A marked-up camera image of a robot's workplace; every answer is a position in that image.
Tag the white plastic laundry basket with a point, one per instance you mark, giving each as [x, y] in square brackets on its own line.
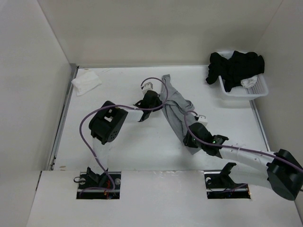
[260, 89]

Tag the white folded tank top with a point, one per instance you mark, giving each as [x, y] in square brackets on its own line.
[86, 82]

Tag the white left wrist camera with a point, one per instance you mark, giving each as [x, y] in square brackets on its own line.
[147, 87]

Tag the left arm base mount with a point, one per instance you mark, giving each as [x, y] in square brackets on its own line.
[113, 184]

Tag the black tank top pile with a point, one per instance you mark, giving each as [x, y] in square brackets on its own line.
[235, 69]

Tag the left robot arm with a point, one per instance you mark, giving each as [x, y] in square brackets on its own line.
[105, 127]

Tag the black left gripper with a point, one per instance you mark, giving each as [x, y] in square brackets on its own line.
[158, 103]

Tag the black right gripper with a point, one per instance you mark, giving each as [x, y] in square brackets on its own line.
[187, 142]

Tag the white crumpled tank top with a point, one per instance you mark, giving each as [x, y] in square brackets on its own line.
[250, 82]

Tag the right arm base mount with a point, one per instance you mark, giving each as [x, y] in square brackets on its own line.
[220, 186]

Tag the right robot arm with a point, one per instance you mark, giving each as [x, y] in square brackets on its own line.
[278, 171]

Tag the grey tank top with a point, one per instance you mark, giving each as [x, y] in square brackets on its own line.
[175, 107]

